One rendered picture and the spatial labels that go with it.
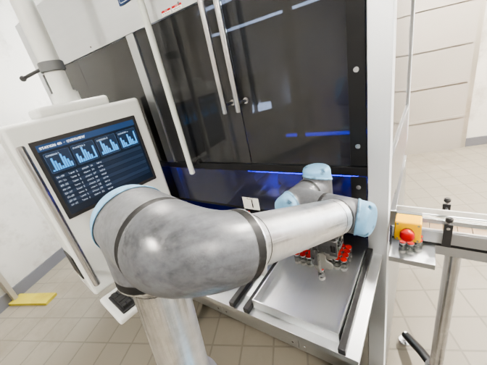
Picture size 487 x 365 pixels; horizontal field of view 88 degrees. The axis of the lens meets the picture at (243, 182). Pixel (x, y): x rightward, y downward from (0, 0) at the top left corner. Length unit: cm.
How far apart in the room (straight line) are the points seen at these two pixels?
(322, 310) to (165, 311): 53
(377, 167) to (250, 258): 64
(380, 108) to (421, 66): 341
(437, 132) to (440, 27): 132
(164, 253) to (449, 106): 434
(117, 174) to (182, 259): 99
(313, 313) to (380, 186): 44
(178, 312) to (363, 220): 37
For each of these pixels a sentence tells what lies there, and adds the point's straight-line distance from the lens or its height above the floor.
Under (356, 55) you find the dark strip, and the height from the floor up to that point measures 154.
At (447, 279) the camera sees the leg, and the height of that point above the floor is 70.
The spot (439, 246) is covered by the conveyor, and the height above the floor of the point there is 88.
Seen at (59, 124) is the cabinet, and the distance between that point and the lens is 117.
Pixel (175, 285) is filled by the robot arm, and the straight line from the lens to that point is 29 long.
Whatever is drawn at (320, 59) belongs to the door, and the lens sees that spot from 85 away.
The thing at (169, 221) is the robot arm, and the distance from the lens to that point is 28.
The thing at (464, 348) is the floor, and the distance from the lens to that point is 199.
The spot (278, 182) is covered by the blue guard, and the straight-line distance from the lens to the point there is 101.
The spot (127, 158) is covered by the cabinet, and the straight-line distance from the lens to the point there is 125.
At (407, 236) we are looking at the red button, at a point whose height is 100.
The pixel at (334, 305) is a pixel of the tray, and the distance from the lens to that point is 87.
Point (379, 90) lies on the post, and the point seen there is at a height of 144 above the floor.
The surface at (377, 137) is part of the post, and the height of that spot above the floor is 131.
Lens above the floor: 155
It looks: 23 degrees down
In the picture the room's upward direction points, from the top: 12 degrees counter-clockwise
